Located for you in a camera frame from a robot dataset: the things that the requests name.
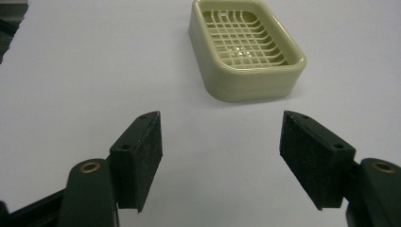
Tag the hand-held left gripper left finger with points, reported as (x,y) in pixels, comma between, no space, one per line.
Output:
(135,164)

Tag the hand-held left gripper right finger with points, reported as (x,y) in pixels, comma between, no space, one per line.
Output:
(318,164)

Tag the pale green soap dish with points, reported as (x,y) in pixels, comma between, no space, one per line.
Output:
(249,78)

